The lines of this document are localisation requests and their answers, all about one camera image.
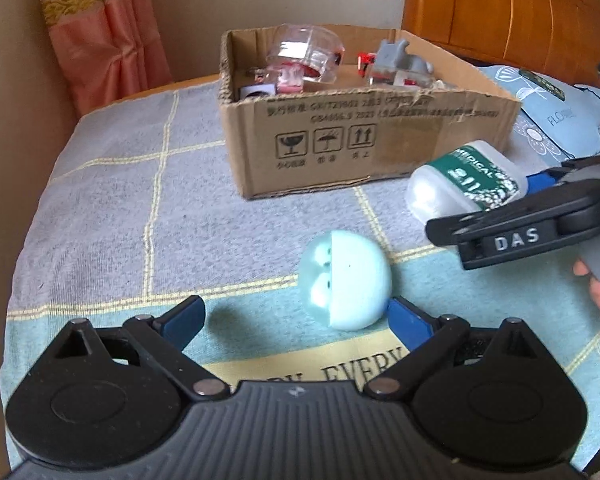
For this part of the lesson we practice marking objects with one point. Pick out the wooden headboard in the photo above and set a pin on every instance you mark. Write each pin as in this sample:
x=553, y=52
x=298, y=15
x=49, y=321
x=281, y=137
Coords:
x=505, y=5

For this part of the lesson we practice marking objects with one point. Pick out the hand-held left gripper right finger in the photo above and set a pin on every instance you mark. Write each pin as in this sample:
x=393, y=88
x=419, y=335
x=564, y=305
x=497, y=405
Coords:
x=409, y=321

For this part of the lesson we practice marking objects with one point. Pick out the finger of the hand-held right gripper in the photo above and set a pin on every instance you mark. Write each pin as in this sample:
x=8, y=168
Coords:
x=545, y=182
x=510, y=232

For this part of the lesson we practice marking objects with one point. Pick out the grey and teal checked blanket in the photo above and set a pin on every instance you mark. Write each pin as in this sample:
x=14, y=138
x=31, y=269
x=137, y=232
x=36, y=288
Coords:
x=130, y=210

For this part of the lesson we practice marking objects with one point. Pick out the light blue floral pillow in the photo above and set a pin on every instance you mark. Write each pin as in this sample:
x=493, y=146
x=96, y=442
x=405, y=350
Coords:
x=545, y=120

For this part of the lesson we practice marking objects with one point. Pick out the clear jar with red lid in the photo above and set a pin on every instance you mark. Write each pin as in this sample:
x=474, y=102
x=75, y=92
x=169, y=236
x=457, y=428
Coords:
x=305, y=47

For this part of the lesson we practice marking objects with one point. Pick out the white plastic bottle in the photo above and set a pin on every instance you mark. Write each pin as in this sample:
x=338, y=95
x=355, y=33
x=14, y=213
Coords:
x=455, y=185

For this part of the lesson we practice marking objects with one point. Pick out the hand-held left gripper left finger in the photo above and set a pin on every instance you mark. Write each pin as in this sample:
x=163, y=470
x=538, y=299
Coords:
x=184, y=319

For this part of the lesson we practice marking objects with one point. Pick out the pink curtain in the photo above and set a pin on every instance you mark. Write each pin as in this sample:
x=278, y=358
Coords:
x=105, y=35

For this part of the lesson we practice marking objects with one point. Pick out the light blue round toy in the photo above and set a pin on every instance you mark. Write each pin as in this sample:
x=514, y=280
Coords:
x=355, y=280

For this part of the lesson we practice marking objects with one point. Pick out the wooden bed frame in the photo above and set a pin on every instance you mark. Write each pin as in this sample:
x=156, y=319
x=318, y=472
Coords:
x=180, y=84

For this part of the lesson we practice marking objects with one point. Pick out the grey plastic toy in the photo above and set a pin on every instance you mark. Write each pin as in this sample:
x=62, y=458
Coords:
x=395, y=55

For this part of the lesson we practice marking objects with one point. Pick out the cardboard box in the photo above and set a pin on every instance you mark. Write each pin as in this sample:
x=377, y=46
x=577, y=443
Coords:
x=350, y=150

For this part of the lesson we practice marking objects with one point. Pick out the pink toy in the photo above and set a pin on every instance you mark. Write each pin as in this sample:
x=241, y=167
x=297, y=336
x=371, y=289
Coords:
x=289, y=79

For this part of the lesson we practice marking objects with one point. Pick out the red toy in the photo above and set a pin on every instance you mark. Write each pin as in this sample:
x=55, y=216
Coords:
x=366, y=61

